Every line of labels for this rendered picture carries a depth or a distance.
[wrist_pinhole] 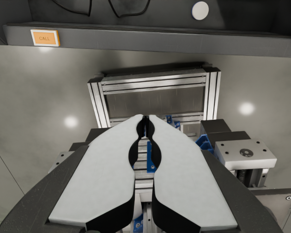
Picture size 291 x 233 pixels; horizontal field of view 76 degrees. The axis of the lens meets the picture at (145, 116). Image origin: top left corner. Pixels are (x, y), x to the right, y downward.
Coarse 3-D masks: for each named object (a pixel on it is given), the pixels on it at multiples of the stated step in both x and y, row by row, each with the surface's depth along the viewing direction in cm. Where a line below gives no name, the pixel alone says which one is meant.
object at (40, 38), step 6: (48, 30) 38; (54, 30) 38; (36, 36) 38; (42, 36) 38; (48, 36) 38; (54, 36) 38; (36, 42) 38; (42, 42) 38; (48, 42) 38; (54, 42) 38
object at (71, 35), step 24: (24, 24) 38; (48, 24) 44; (72, 24) 46; (96, 48) 40; (120, 48) 40; (144, 48) 40; (168, 48) 40; (192, 48) 40; (216, 48) 40; (240, 48) 40; (264, 48) 40; (288, 48) 40
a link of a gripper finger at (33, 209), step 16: (64, 160) 8; (80, 160) 8; (48, 176) 8; (64, 176) 8; (32, 192) 7; (48, 192) 7; (16, 208) 6; (32, 208) 6; (48, 208) 6; (0, 224) 6; (16, 224) 6; (32, 224) 6; (48, 224) 6; (64, 224) 6
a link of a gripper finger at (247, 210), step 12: (204, 156) 9; (216, 168) 8; (216, 180) 8; (228, 180) 8; (228, 192) 7; (240, 192) 7; (228, 204) 7; (240, 204) 7; (252, 204) 7; (240, 216) 6; (252, 216) 6; (264, 216) 6; (240, 228) 6; (252, 228) 6; (264, 228) 6; (276, 228) 6
